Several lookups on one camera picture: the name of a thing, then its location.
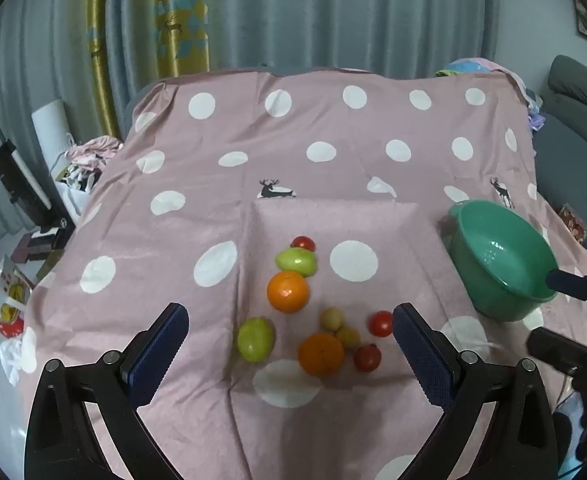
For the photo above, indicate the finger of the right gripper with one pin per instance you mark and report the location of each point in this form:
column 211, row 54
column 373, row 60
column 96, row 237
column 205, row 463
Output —
column 569, row 284
column 565, row 355

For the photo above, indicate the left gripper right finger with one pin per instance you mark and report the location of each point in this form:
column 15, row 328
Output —
column 520, row 441

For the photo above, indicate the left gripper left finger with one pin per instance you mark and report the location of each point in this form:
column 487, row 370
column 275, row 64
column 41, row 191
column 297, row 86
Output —
column 61, row 443

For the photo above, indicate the small yellow fruit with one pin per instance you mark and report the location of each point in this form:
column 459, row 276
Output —
column 332, row 319
column 349, row 338

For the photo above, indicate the orange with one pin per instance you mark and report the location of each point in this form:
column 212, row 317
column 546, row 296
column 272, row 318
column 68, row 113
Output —
column 288, row 292
column 321, row 355

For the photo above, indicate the green mango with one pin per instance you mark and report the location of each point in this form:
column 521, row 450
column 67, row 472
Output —
column 255, row 340
column 298, row 260

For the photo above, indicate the snack packet on sofa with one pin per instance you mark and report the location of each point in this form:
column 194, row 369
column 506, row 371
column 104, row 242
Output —
column 573, row 223

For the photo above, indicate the green plastic bowl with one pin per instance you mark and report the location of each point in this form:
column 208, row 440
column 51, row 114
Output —
column 501, row 259

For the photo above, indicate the grey sofa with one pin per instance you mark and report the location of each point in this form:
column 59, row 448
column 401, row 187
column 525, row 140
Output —
column 561, row 145

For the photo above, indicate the black stick vacuum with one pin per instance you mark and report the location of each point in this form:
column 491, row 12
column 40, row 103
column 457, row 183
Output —
column 25, row 191

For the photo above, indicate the pile of clothes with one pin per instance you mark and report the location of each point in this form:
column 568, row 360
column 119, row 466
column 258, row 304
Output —
column 81, row 166

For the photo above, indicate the small red tomato far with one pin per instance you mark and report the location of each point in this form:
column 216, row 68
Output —
column 303, row 242

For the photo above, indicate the pink polka dot tablecloth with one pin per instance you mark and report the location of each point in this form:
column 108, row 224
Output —
column 220, row 173

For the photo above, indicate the white cylindrical appliance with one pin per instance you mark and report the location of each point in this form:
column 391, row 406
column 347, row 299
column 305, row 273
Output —
column 54, row 137

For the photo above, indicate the yellow patterned curtain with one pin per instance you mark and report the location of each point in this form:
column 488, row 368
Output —
column 133, row 43

